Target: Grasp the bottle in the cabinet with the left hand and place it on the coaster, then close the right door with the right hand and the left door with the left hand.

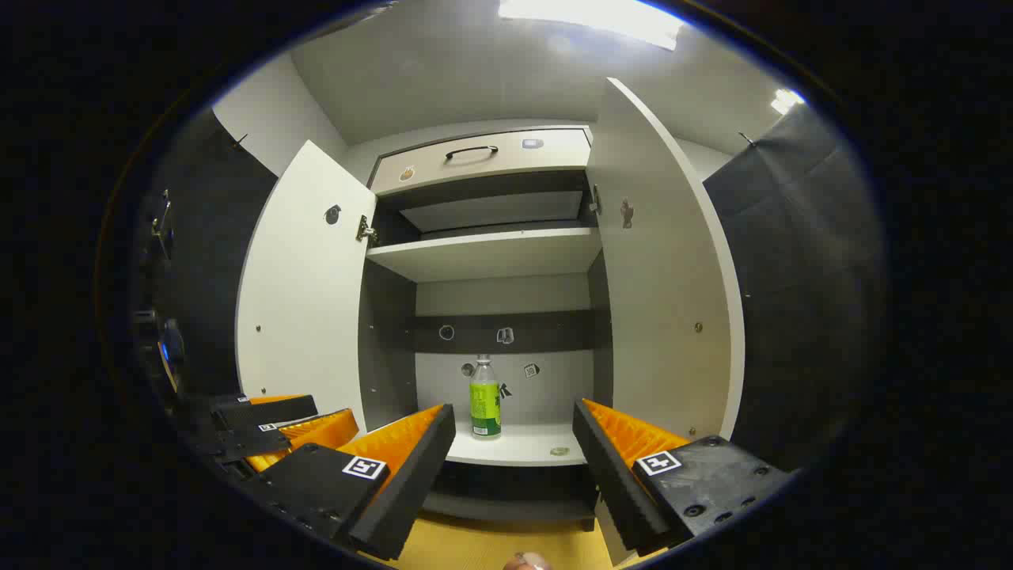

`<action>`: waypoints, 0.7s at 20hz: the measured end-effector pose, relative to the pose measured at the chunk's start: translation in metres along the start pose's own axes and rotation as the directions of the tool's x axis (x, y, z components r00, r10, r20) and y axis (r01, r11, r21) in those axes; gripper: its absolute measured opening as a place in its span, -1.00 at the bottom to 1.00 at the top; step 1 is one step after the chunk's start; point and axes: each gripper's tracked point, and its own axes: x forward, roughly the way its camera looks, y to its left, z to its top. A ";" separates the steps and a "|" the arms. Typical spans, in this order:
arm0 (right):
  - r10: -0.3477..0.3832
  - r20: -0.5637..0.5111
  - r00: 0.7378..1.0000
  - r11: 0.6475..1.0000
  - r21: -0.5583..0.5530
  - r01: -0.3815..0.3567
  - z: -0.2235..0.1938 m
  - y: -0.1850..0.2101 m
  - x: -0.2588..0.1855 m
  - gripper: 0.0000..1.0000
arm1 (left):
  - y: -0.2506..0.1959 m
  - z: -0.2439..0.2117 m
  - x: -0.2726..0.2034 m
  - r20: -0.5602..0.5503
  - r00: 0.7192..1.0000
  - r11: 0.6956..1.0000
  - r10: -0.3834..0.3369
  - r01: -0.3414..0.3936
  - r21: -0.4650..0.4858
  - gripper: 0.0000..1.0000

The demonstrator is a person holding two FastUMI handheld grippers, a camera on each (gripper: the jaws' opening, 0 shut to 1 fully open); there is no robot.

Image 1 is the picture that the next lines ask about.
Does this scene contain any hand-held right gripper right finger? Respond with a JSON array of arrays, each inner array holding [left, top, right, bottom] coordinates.
[[572, 398, 795, 559]]

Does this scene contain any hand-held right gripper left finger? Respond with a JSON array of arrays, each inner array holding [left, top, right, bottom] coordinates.
[[252, 404, 457, 561]]

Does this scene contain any green label plastic bottle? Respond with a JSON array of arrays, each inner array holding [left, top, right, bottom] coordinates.
[[469, 354, 503, 439]]

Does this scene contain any white cabinet door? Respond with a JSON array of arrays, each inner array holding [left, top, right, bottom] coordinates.
[[586, 77, 746, 567], [236, 140, 377, 436]]

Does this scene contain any white and grey cabinet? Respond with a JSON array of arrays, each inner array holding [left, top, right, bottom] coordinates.
[[358, 119, 614, 533]]

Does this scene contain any white cabinet drawer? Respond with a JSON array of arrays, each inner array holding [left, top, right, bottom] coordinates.
[[368, 127, 593, 196]]

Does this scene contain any black backdrop cloth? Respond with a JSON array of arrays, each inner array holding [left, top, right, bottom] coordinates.
[[703, 101, 886, 472], [138, 109, 279, 416]]

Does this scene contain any long ceiling light panel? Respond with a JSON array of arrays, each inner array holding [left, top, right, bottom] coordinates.
[[499, 0, 686, 51]]

